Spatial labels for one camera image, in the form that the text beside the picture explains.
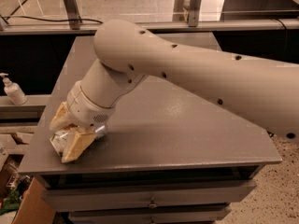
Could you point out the brown cardboard box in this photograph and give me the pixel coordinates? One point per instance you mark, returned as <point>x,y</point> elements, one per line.
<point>33,209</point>

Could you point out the grey drawer cabinet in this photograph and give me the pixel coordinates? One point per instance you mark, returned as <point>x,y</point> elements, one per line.
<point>169,157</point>

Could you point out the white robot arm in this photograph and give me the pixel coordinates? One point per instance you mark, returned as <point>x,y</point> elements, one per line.
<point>262,91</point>

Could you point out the white pump bottle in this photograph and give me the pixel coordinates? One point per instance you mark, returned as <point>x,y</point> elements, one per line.
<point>13,90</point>

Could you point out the metal railing frame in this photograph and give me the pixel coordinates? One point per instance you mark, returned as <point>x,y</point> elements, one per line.
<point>25,17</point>

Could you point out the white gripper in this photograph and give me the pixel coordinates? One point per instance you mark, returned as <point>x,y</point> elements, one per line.
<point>83,108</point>

